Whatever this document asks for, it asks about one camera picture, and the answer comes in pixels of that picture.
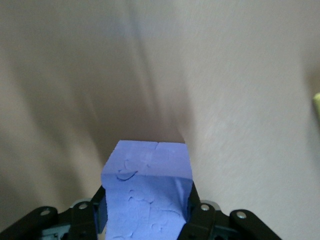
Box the yellow foam cube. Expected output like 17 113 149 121
312 92 320 114

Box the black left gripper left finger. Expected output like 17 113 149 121
0 186 108 240

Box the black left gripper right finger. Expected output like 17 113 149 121
174 182 282 240

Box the purple foam cube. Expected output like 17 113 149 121
101 139 193 240

